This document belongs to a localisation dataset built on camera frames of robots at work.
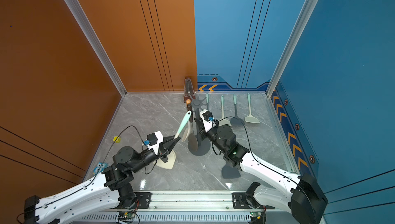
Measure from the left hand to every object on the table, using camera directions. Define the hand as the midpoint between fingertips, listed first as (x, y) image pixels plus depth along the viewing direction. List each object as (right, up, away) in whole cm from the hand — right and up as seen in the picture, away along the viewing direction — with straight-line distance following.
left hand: (177, 135), depth 61 cm
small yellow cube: (-42, -9, +32) cm, 54 cm away
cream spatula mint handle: (+43, +3, +44) cm, 61 cm away
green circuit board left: (-26, -40, +11) cm, 49 cm away
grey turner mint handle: (+33, +2, +41) cm, 53 cm away
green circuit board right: (+34, -40, +11) cm, 54 cm away
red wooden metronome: (0, +22, +47) cm, 52 cm away
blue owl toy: (-46, -23, +22) cm, 56 cm away
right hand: (+8, +7, +11) cm, 15 cm away
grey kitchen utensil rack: (+11, -12, +31) cm, 35 cm away
